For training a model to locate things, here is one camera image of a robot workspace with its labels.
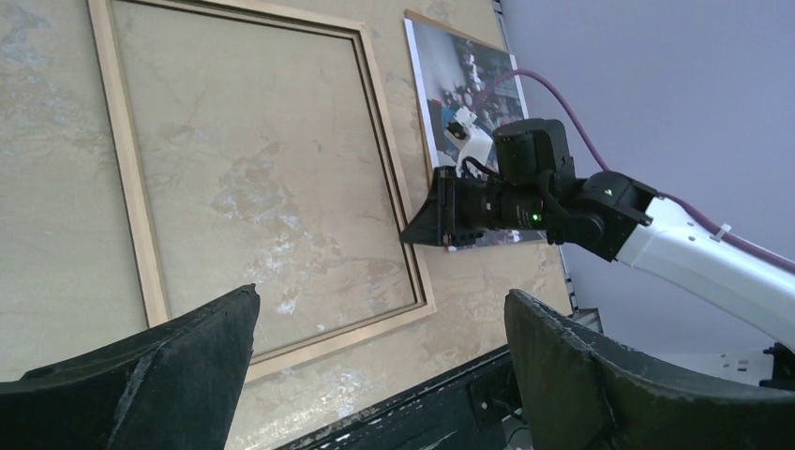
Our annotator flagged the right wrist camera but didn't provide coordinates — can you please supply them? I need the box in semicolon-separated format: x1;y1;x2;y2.
443;107;493;177

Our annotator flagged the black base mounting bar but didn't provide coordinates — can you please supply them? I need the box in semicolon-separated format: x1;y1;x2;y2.
280;345;523;450

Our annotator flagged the printed photo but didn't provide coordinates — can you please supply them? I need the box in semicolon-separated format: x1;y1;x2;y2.
403;17;548;249

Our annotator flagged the black wooden picture frame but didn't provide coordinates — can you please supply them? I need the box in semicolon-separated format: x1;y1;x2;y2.
87;1;436;382

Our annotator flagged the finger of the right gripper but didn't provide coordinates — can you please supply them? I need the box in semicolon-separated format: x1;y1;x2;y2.
399;198;451;248

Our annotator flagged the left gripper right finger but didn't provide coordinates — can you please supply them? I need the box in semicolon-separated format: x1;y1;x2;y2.
503;289;794;449

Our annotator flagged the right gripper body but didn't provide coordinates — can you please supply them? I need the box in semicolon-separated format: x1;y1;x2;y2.
434;119;578;246

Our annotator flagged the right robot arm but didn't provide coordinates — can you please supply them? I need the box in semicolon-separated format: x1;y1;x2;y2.
400;119;794;390

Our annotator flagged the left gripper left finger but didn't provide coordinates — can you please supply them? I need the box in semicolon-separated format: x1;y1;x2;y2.
1;284;260;449

